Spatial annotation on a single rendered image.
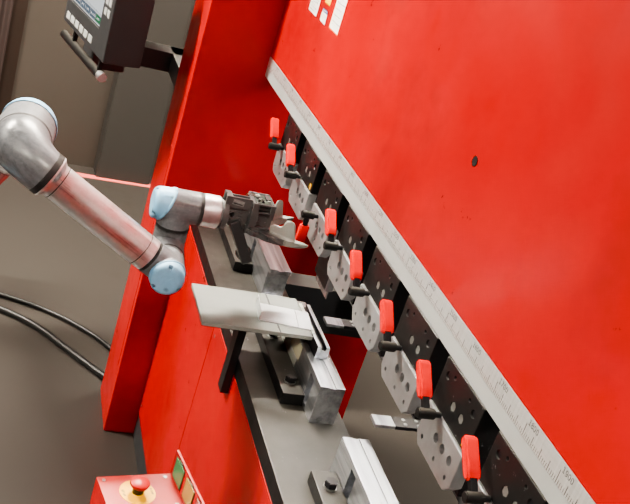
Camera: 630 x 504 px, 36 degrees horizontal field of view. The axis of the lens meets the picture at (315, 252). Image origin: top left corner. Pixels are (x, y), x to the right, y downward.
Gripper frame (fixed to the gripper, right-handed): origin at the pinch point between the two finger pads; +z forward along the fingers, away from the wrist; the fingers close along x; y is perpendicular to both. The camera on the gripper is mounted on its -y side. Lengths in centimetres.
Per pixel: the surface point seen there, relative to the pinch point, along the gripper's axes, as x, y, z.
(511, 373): -92, 23, 3
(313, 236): -1.2, 0.7, 2.8
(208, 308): -7.1, -18.7, -18.5
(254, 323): -11.1, -18.7, -8.2
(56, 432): 77, -119, -34
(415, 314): -60, 14, 3
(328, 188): -0.1, 12.6, 3.1
